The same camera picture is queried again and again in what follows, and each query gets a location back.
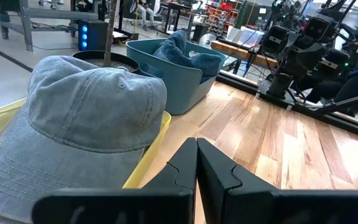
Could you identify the white box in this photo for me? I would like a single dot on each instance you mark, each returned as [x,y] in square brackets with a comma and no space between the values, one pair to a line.
[244,35]

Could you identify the potted green plant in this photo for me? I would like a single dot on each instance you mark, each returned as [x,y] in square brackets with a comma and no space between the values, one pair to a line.
[110,31]

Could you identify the black computer with blue lights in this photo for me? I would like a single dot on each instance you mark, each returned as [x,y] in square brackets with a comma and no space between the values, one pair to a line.
[92,35]

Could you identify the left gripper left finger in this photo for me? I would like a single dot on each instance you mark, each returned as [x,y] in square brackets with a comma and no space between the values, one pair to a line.
[166,205]

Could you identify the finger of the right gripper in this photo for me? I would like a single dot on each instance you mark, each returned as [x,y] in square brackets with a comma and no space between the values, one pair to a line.
[277,40]
[332,63]

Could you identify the teal plastic bin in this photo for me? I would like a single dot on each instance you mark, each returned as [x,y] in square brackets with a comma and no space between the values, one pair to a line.
[182,90]

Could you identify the yellow plastic bin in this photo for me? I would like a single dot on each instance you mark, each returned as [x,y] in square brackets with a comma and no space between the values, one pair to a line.
[148,155]

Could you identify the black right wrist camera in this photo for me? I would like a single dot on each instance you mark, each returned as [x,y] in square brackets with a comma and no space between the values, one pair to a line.
[319,28]

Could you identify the red parts shelf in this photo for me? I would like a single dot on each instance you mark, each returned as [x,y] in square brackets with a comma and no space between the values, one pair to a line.
[221,15]

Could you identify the grey washed baseball cap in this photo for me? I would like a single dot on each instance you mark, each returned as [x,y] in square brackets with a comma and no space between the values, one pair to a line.
[82,118]

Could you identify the person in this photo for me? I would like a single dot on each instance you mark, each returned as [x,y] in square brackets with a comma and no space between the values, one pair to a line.
[146,14]

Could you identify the grey metal table frame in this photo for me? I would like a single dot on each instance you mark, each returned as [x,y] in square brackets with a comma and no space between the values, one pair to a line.
[26,18]

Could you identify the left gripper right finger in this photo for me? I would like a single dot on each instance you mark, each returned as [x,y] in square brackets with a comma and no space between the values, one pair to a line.
[244,205]

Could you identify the wooden workbench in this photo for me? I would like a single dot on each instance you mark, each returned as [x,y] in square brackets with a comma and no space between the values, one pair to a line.
[241,53]

